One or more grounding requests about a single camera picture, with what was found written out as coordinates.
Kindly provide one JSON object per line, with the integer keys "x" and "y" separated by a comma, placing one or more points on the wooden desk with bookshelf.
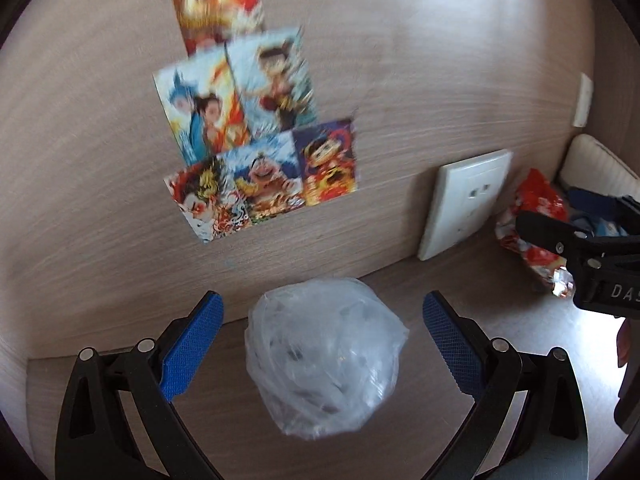
{"x": 450, "y": 60}

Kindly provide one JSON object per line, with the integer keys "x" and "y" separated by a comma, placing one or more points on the white wall socket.
{"x": 465, "y": 205}
{"x": 582, "y": 102}

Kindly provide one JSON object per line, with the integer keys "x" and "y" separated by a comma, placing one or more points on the blue snack packet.
{"x": 605, "y": 227}

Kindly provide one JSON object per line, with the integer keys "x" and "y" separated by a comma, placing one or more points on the person's right hand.
{"x": 625, "y": 342}

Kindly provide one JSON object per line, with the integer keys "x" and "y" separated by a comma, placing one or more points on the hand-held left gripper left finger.
{"x": 192, "y": 347}

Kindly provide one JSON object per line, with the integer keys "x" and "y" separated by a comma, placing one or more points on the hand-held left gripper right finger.
{"x": 450, "y": 347}

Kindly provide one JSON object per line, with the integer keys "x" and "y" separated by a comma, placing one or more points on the group of cartoon wall stickers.
{"x": 225, "y": 110}

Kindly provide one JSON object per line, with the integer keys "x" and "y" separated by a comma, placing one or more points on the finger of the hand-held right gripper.
{"x": 545, "y": 232}
{"x": 590, "y": 200}

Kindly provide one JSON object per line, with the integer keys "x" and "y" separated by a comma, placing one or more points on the white ribbed cushion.
{"x": 595, "y": 160}

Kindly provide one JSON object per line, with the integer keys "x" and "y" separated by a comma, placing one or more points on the red snack packet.
{"x": 537, "y": 195}

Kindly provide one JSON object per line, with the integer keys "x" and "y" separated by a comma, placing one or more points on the clear plastic bag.
{"x": 325, "y": 355}

